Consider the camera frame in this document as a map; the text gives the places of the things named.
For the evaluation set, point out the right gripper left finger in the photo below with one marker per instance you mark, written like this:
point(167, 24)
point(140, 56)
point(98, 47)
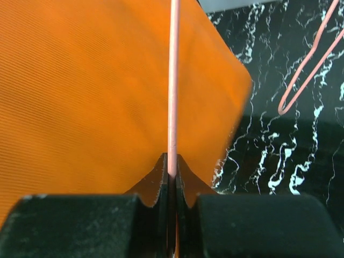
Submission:
point(133, 224)

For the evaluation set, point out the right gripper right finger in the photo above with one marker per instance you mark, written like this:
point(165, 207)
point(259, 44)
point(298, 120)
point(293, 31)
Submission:
point(250, 225)

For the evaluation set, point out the orange trousers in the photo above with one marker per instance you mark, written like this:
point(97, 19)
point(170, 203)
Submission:
point(84, 95)

